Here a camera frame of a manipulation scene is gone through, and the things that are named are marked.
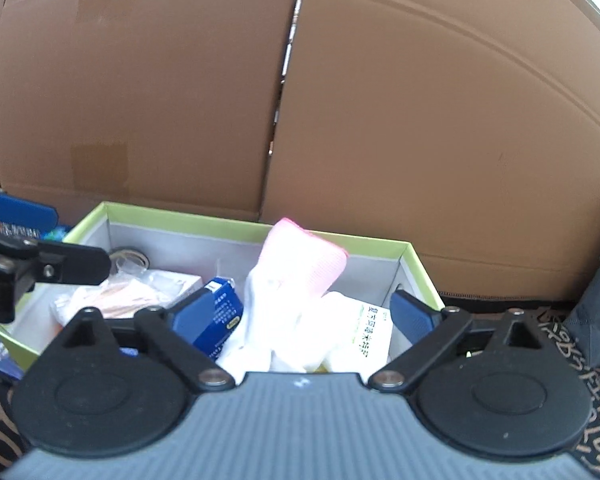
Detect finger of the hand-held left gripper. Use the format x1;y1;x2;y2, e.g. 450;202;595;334
0;227;114;287
0;187;61;234

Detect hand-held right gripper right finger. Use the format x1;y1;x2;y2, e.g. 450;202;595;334
367;287;548;391

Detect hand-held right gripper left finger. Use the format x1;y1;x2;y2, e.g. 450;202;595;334
60;287;236;390

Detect blue printed box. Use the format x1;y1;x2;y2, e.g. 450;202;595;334
192;277;244;361

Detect green storage box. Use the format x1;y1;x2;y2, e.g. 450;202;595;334
0;201;446;376

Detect pale box with green print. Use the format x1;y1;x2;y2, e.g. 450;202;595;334
325;295;396;373

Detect clear tape roll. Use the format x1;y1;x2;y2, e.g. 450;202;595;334
109;246;151;273

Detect tan wrapped packet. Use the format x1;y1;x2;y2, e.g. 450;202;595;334
50;269;206;321

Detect large brown cardboard box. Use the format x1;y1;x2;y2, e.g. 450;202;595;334
260;0;600;306
0;0;301;223

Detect dark grey bag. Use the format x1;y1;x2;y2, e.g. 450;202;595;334
562;220;600;368

